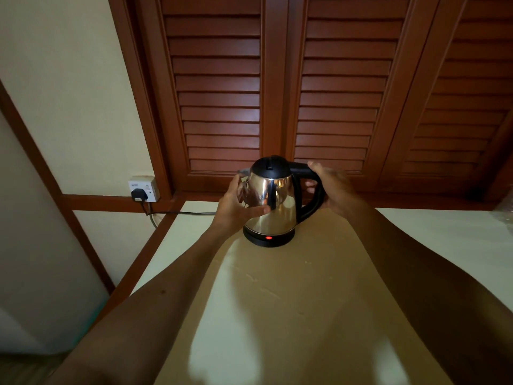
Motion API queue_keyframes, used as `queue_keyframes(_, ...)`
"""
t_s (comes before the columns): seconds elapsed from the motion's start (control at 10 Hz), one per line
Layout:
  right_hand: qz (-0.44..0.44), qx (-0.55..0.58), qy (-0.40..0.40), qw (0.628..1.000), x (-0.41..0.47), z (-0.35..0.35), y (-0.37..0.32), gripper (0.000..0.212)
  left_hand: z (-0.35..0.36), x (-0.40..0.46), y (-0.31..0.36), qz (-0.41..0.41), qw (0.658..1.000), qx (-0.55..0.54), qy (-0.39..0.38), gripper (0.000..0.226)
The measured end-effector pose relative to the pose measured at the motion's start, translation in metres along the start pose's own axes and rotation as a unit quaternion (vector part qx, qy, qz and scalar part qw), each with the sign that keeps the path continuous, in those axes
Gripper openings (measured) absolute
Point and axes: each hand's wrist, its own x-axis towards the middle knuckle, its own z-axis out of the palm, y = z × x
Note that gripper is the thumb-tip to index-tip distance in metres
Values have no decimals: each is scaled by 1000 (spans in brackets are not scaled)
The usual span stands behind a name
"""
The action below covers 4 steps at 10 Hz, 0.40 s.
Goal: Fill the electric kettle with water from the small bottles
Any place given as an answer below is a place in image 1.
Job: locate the person's left hand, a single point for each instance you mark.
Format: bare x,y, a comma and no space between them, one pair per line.
232,214

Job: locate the person's right hand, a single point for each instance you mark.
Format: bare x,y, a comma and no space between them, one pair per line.
338,192

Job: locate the clear unlabeled water bottle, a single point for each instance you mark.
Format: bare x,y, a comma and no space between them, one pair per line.
505,210

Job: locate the person's right forearm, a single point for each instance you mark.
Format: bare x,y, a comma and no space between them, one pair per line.
441,292

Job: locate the person's left forearm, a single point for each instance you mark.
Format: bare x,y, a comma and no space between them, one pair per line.
132,316

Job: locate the black round kettle base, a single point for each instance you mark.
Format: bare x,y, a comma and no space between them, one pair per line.
268,238

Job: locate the wooden cabinet cream top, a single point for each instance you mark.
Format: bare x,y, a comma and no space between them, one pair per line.
152,244

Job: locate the black power plug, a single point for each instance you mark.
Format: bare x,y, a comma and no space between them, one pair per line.
139,194

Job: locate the brown louvered wooden shutter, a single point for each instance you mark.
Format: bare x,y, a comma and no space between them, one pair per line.
216,84
340,84
461,100

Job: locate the white wall socket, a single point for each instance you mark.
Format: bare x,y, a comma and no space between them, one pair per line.
148,184

